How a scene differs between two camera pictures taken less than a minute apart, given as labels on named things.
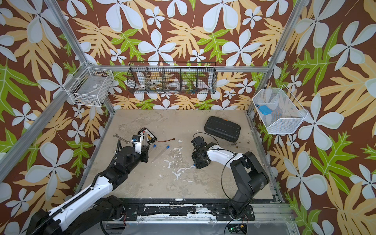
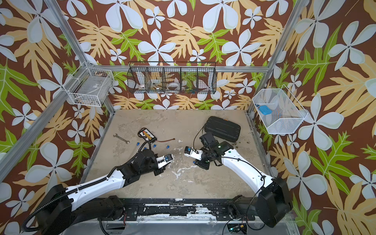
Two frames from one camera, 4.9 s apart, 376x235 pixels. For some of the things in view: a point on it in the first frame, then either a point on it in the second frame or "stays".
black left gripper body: x=138 y=158 → x=153 y=167
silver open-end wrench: x=127 y=142 stays
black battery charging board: x=145 y=132 stays
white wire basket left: x=91 y=87 stays
